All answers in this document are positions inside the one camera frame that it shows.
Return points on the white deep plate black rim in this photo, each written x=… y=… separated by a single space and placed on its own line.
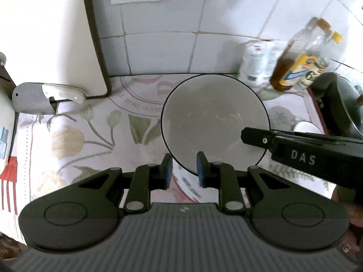
x=209 y=119

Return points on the dark green wok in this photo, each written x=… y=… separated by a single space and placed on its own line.
x=331 y=102

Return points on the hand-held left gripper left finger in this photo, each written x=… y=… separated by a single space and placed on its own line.
x=167 y=171

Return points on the white plastic packet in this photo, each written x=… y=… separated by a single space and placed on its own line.
x=253 y=62
x=275 y=52

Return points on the wok lid with wooden knob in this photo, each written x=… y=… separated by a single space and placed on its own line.
x=350 y=104

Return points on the person's right hand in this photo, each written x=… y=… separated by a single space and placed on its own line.
x=356 y=215

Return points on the cooking oil bottle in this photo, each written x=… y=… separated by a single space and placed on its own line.
x=286 y=62

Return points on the red striped cloth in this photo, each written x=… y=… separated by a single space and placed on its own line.
x=8 y=187

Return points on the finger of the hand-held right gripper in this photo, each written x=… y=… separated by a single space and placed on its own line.
x=255 y=137

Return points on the white cutting board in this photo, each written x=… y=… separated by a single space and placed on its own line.
x=56 y=34

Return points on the small white bowl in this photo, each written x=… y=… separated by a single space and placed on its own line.
x=305 y=126

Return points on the floral tablecloth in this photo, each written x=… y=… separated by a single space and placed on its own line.
x=99 y=141

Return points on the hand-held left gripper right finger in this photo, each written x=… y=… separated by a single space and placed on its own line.
x=201 y=172

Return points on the clear vinegar bottle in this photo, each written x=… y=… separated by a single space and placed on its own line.
x=313 y=75

